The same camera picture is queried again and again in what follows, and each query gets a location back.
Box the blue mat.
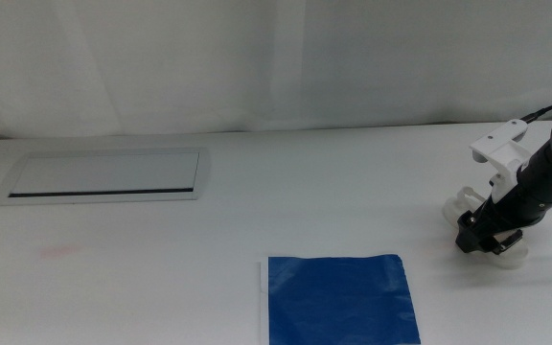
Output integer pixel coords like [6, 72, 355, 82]
[266, 253, 422, 345]

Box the white backdrop curtain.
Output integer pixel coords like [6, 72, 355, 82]
[0, 0, 552, 141]

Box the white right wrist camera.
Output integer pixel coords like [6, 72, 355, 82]
[469, 118, 532, 202]

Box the black braided camera cable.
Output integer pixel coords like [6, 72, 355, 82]
[519, 97, 552, 124]

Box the grey table cable hatch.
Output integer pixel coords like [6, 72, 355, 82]
[0, 147, 213, 207]

